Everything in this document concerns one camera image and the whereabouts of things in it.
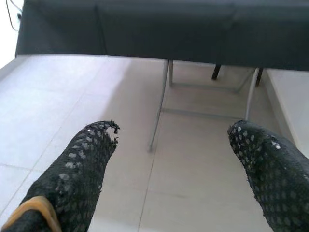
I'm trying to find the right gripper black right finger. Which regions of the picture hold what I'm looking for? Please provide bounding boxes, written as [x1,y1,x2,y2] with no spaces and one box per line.
[227,119,309,232]

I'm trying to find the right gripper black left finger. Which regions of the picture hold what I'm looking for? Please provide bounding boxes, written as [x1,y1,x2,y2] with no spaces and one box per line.
[0,118,121,232]

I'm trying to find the tan rubber band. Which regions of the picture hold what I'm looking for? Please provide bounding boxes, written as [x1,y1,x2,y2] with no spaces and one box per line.
[1,195,61,232]

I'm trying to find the dark wooden furniture leg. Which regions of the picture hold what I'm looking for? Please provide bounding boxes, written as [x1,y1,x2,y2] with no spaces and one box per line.
[211,64,222,80]
[255,68,264,87]

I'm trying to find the black table cloth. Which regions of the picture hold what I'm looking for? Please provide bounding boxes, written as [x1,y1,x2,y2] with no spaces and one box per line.
[14,0,309,72]

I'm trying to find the grey metal table frame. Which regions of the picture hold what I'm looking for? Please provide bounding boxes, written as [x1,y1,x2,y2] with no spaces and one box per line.
[147,59,260,152]

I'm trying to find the black wall cable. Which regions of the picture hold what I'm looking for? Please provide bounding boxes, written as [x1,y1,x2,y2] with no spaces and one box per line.
[6,0,24,32]

